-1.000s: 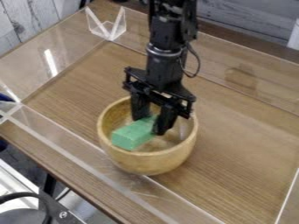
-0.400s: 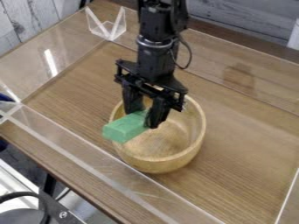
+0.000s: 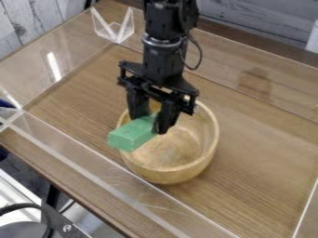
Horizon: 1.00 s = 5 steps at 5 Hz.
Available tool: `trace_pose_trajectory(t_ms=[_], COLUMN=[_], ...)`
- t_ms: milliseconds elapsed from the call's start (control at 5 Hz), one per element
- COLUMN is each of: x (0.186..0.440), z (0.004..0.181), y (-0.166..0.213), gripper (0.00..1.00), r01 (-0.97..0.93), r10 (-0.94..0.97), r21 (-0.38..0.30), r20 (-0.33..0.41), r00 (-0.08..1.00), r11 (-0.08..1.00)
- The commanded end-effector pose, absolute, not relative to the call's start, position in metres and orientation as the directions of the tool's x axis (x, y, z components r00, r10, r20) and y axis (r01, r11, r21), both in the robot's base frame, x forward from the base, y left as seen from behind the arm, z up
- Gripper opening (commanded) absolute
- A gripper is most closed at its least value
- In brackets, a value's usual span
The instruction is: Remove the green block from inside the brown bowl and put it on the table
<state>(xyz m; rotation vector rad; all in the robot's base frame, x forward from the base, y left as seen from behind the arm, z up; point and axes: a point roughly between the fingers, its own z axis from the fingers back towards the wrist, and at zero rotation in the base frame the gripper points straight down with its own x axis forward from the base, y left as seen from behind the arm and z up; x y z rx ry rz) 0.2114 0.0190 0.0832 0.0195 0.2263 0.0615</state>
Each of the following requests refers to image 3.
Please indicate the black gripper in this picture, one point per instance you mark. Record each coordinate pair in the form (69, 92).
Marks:
(157, 79)

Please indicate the green rectangular block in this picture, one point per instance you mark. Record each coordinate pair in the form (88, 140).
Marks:
(132, 132)

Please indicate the brown wooden bowl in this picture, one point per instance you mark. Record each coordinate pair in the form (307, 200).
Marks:
(176, 157)

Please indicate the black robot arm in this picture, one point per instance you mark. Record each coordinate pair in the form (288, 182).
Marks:
(170, 19)

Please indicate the clear acrylic corner bracket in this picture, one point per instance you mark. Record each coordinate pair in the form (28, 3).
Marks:
(116, 32)

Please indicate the clear acrylic front wall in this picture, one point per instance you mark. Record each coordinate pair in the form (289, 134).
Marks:
(138, 208)

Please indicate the black metal mount plate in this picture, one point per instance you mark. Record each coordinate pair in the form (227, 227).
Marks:
(61, 227)

